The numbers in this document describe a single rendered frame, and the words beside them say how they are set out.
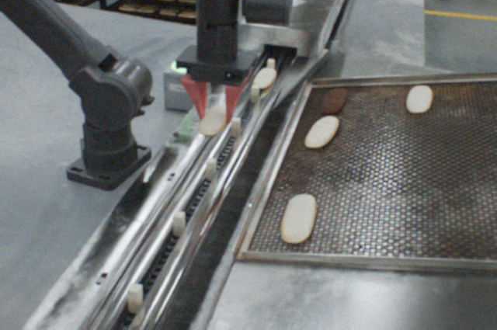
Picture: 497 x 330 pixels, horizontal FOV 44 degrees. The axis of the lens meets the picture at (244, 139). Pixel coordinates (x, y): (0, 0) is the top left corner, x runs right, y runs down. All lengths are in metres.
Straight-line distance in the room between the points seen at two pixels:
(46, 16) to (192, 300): 0.43
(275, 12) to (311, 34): 0.51
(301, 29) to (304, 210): 0.64
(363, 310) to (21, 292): 0.40
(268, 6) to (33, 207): 0.43
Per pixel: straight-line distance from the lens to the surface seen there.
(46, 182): 0.97
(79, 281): 0.72
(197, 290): 0.75
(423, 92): 1.02
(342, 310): 0.61
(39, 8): 0.90
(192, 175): 0.90
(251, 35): 1.33
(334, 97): 1.02
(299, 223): 0.71
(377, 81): 1.09
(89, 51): 0.89
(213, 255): 0.80
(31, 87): 1.30
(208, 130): 0.86
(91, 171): 0.95
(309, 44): 1.31
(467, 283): 0.65
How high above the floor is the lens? 1.33
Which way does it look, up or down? 28 degrees down
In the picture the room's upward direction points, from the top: 2 degrees clockwise
